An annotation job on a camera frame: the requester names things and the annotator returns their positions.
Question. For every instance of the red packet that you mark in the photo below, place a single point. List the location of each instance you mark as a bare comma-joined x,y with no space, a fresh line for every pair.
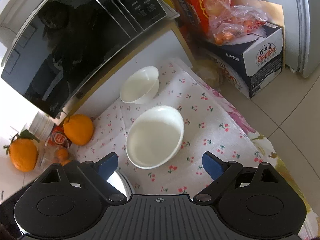
58,138

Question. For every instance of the white refrigerator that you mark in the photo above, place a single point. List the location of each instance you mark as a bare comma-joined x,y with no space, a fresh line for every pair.
305,30

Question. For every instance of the pale yellow bag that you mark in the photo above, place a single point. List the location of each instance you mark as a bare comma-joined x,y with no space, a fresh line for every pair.
207,75

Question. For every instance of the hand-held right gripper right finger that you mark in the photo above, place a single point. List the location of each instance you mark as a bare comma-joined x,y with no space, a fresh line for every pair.
212,166

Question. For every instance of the white wall socket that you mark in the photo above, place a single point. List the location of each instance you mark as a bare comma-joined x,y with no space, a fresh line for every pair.
12,133

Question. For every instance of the glass jar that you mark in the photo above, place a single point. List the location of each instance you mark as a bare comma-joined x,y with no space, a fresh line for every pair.
47,155

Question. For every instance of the large orange with leaves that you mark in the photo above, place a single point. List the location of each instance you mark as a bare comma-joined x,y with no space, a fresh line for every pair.
22,155

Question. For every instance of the stack of white containers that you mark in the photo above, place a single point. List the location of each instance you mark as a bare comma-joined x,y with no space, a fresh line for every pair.
42,126

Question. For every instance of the floral table cover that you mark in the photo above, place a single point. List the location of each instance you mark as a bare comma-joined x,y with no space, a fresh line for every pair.
262,150

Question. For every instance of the white and dark cardboard box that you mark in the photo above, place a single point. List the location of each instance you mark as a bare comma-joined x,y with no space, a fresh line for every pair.
262,62

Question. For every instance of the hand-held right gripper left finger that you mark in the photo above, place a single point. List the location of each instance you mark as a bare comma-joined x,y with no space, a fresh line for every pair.
108,164

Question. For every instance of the heap of small oranges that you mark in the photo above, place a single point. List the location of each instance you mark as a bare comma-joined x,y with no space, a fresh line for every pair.
62,153

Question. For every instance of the black microwave oven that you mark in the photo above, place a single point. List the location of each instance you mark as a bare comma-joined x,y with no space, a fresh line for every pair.
75,42

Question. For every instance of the plastic bag of oranges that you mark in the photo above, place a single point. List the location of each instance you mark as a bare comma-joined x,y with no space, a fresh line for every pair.
230,22

